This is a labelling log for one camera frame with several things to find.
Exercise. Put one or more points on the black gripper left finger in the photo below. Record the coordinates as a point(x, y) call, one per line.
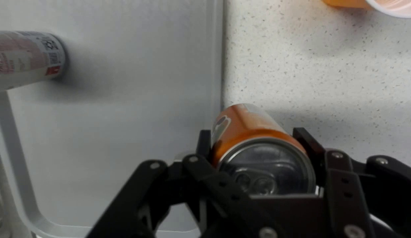
point(179, 202)

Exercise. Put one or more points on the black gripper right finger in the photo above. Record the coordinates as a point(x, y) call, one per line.
point(365, 198)

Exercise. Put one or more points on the orange soda can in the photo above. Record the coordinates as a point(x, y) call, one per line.
point(253, 132)

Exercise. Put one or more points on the grey plastic tray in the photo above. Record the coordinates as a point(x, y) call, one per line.
point(134, 87)

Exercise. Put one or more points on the silver soda can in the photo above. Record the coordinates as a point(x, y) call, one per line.
point(24, 57)

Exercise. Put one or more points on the orange plastic cup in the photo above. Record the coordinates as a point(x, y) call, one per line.
point(382, 5)

